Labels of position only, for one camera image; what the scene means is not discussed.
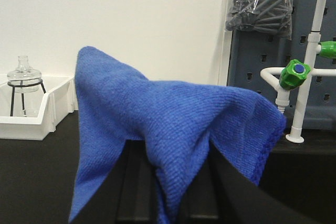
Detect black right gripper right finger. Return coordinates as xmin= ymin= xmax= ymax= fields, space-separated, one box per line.
xmin=178 ymin=144 xmax=316 ymax=223

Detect white storage bin right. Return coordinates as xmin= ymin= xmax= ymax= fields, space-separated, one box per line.
xmin=1 ymin=74 xmax=78 ymax=141

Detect black metal tripod stand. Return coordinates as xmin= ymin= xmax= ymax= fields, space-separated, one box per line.
xmin=7 ymin=78 xmax=46 ymax=117

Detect plastic bag of grey pegs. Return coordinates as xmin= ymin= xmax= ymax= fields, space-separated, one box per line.
xmin=225 ymin=0 xmax=293 ymax=40

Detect white lab faucet green knobs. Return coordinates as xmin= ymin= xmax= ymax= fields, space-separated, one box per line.
xmin=260 ymin=0 xmax=335 ymax=144

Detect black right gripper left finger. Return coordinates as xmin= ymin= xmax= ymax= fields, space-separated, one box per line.
xmin=72 ymin=141 xmax=156 ymax=223

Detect blue microfiber cloth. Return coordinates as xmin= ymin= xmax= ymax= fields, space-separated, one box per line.
xmin=69 ymin=46 xmax=286 ymax=223

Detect clear glass alcohol lamp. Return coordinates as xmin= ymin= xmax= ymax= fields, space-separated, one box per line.
xmin=7 ymin=56 xmax=42 ymax=93

